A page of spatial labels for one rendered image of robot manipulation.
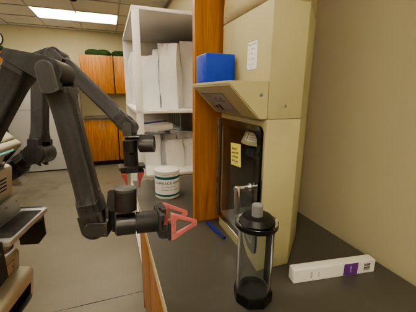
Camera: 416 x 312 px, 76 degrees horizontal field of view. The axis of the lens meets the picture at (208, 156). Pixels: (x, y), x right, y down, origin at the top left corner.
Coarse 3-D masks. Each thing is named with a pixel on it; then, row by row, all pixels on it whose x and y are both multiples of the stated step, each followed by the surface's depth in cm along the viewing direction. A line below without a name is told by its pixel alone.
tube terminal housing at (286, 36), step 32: (288, 0) 66; (224, 32) 93; (256, 32) 73; (288, 32) 68; (288, 64) 70; (288, 96) 72; (288, 128) 75; (288, 160) 77; (288, 192) 80; (224, 224) 106; (288, 224) 83; (288, 256) 88
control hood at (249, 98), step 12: (204, 84) 82; (216, 84) 74; (228, 84) 66; (240, 84) 67; (252, 84) 68; (264, 84) 69; (228, 96) 73; (240, 96) 68; (252, 96) 68; (264, 96) 70; (240, 108) 75; (252, 108) 69; (264, 108) 70
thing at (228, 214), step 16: (224, 128) 96; (240, 128) 84; (256, 128) 75; (224, 144) 97; (256, 144) 75; (224, 160) 98; (256, 160) 76; (224, 176) 99; (240, 176) 86; (256, 176) 76; (224, 192) 100; (240, 192) 87; (256, 192) 77; (224, 208) 102; (240, 208) 88
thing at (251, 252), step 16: (240, 224) 65; (240, 240) 66; (256, 240) 63; (272, 240) 65; (240, 256) 67; (256, 256) 64; (272, 256) 67; (240, 272) 68; (256, 272) 65; (240, 288) 69; (256, 288) 66
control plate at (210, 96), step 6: (204, 96) 93; (210, 96) 87; (216, 96) 82; (222, 96) 77; (210, 102) 93; (216, 102) 88; (222, 102) 82; (228, 102) 78; (216, 108) 95; (228, 108) 83; (234, 108) 79
